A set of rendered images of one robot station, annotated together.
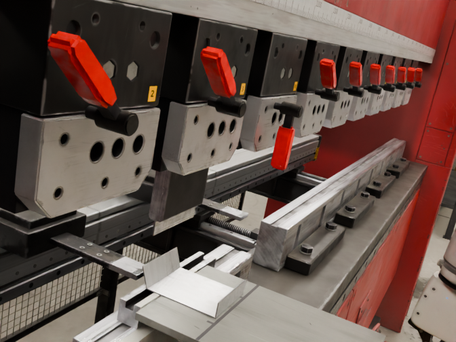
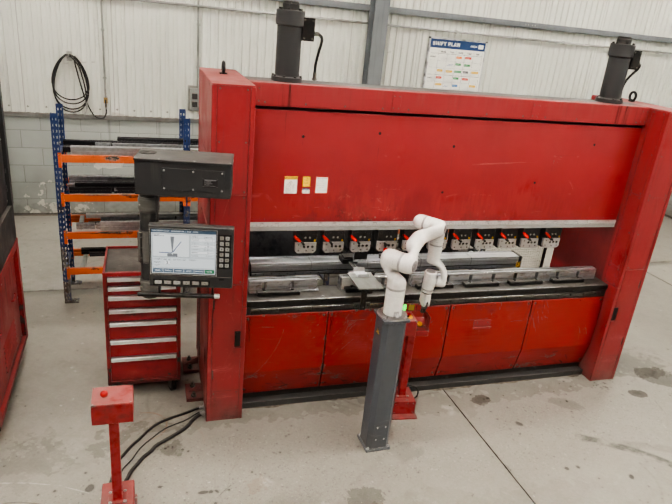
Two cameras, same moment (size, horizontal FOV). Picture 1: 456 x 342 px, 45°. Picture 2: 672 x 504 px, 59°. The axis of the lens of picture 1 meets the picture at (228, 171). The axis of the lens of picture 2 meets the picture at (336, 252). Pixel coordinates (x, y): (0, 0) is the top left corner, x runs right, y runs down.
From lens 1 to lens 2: 3.78 m
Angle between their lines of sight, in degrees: 46
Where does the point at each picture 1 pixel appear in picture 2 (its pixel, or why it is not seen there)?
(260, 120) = (378, 245)
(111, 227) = (371, 265)
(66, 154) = (326, 246)
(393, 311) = (588, 367)
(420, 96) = (608, 244)
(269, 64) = (379, 235)
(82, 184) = (329, 249)
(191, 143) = (353, 247)
